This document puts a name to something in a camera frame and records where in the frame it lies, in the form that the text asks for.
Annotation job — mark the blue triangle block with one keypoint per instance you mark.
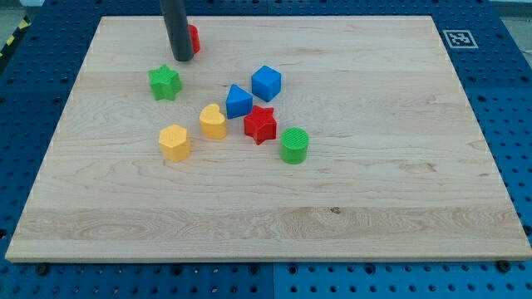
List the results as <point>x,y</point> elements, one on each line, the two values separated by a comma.
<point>238,102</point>

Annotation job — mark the green star block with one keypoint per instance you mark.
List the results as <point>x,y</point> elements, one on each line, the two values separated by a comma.
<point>164,83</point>

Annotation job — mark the red star block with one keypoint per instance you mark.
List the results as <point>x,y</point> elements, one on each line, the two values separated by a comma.
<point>260,124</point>

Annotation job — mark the yellow hexagon block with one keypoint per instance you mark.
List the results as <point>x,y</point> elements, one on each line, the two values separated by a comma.
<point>175,143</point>

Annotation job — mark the yellow black hazard tape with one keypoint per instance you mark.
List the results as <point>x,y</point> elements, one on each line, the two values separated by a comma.
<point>15,38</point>

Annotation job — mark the light wooden board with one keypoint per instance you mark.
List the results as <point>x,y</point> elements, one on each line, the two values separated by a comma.
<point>397,168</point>

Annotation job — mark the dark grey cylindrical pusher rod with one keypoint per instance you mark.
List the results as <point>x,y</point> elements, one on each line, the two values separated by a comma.
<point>177,27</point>

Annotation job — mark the blue cube block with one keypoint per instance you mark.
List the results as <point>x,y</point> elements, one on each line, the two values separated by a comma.
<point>266,83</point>

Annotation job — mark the yellow heart block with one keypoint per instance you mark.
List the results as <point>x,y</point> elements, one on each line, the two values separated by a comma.
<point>213,122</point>

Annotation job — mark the green cylinder block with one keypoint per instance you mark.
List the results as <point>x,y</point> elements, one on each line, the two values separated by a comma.
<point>294,145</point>

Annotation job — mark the red circle block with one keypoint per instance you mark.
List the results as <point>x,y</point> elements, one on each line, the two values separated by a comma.
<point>195,38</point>

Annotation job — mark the white fiducial marker tag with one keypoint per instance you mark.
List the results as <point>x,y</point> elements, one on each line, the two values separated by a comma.
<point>460,39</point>

